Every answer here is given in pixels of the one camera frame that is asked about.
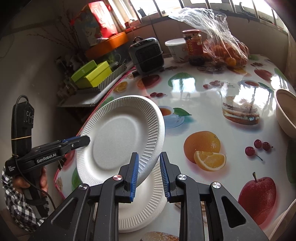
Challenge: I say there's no grey side shelf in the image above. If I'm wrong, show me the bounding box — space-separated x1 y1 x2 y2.
57 61 133 108

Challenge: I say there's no fruit print tablecloth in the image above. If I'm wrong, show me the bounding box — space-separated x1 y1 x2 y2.
54 53 296 241

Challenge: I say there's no plastic bag of oranges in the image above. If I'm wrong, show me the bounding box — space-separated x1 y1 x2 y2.
169 8 249 68

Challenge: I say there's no white paper cup container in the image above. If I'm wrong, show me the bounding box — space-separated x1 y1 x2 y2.
165 38 189 63

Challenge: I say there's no orange box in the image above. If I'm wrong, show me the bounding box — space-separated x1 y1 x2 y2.
85 32 128 60

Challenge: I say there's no red gift bag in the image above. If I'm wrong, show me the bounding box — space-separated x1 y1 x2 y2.
70 1 118 47

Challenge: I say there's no zigzag pattern box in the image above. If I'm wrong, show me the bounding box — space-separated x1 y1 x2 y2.
77 63 127 94

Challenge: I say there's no grey portable heater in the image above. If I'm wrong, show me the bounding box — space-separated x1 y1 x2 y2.
128 37 164 75

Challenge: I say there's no left hand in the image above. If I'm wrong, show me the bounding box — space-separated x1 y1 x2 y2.
13 167 48 194

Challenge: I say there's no checkered left sleeve forearm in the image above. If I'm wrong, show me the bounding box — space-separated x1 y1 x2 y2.
1 168 49 232

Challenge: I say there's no white paper plate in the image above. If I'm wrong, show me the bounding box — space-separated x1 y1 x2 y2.
76 95 165 186
118 163 167 233

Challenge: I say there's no red label sauce jar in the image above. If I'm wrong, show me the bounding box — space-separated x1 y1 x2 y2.
182 29 205 66

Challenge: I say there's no upper green box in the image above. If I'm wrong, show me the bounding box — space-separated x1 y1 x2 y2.
71 60 97 82

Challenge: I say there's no beige paper bowl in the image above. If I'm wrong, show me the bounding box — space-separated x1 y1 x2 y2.
275 89 296 139
265 200 296 240

